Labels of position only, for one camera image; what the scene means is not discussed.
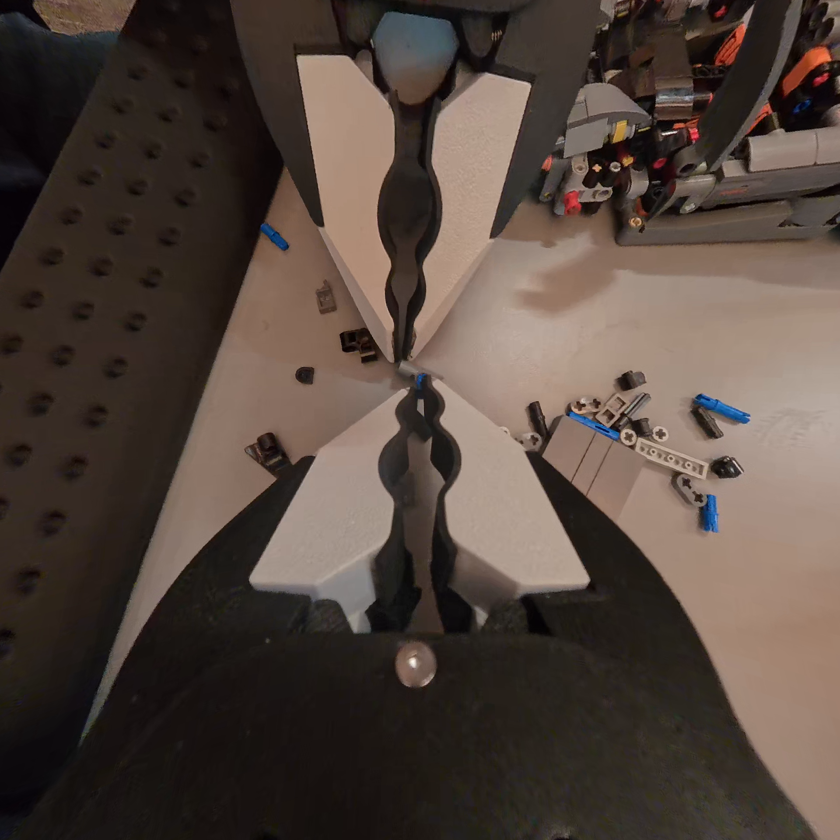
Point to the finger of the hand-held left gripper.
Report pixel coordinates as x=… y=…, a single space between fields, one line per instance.
x=341 y=164
x=479 y=164

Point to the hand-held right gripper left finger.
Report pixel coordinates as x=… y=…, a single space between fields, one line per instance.
x=321 y=525

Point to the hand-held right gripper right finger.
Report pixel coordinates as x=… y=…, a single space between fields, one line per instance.
x=518 y=525

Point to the blue lego pin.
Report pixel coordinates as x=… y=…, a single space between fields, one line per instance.
x=420 y=383
x=274 y=236

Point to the small grey lego connector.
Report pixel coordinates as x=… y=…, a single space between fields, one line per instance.
x=408 y=367

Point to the grey lego car model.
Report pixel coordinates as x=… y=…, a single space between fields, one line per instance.
x=722 y=210

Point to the scattered small lego parts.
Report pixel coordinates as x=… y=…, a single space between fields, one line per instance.
x=722 y=407

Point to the black dimpled mat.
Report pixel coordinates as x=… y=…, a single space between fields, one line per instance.
x=98 y=328

